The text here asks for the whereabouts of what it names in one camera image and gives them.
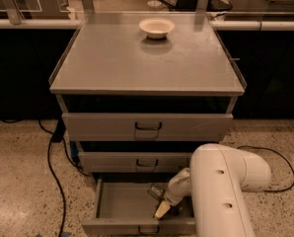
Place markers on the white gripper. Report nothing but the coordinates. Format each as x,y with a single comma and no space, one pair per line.
175,195

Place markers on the clear plastic water bottle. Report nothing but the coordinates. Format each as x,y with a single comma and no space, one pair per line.
156,191

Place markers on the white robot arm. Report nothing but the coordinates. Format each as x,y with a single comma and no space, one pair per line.
216,178

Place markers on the grey bottom drawer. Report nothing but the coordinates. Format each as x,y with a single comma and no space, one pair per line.
123,206

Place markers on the grey drawer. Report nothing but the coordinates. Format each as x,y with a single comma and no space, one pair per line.
133,162
146,127
123,206

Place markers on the grey middle drawer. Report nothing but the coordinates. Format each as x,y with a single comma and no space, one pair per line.
133,162

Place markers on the grey drawer cabinet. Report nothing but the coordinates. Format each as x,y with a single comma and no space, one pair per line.
113,67

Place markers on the grey top drawer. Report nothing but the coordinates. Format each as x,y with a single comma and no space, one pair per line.
146,127

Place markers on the black power adapter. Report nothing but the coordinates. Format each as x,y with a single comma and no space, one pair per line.
58,134

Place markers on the white paper bowl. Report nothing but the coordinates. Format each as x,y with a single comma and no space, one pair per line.
156,28

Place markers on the white cup with straw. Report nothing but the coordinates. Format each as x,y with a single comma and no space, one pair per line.
154,4

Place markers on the white horizontal rail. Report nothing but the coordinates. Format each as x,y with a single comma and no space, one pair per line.
217,25

